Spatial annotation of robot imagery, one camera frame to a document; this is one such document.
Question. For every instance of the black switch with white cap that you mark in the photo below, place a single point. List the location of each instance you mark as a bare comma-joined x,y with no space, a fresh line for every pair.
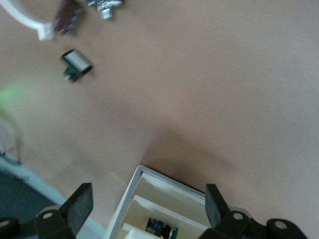
76,59

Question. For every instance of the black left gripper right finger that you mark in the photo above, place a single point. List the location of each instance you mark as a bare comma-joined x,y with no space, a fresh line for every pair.
219,214

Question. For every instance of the white drawer with grey rim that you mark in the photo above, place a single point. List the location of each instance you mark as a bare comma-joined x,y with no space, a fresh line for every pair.
139,199

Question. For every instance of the dark brown cylinder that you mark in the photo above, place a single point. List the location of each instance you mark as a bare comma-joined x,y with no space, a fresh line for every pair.
67,17

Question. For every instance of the orange mushroom push button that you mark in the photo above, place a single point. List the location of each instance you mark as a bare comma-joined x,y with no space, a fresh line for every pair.
157,225

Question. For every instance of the chrome metal tee fitting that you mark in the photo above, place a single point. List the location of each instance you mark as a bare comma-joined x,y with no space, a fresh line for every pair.
106,10

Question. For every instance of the white C-shaped plastic clamp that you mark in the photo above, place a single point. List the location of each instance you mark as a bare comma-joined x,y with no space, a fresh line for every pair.
25,18

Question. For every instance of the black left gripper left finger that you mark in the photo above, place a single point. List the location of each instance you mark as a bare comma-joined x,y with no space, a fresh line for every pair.
74,211

